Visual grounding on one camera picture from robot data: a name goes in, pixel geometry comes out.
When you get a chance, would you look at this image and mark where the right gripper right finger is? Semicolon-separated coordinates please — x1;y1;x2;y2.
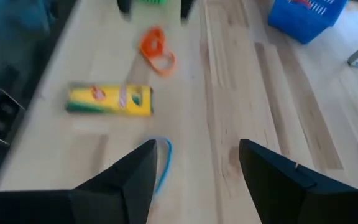
239;139;319;224

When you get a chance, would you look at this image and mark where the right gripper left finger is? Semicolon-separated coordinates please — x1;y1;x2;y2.
70;139;158;224

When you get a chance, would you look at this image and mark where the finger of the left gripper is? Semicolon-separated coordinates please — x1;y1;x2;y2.
116;0;133;15
180;0;195;19

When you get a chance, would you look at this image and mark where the blue rubber band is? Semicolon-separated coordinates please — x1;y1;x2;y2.
140;136;173;195

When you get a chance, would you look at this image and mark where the orange coil wristband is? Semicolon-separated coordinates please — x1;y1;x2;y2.
139;26;167;60
287;0;313;9

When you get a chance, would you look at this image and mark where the green plastic basket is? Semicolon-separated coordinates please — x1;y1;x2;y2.
137;0;167;6

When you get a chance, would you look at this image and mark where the yellow green crayon box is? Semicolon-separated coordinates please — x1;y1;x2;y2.
65;82;154;118

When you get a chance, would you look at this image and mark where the blue plastic basket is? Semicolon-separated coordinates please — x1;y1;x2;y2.
267;0;349;45

